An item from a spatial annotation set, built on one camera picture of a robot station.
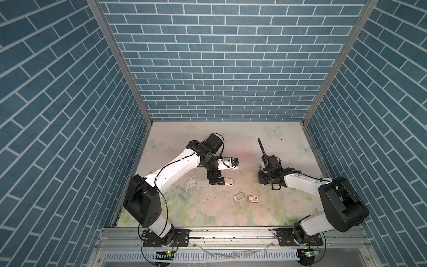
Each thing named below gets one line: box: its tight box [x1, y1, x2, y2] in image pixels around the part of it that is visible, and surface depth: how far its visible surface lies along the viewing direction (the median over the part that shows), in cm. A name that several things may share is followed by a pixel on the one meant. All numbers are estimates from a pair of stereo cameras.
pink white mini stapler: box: [224, 176, 234, 186], surface depth 91 cm
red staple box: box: [247, 194, 258, 204], surface depth 86 cm
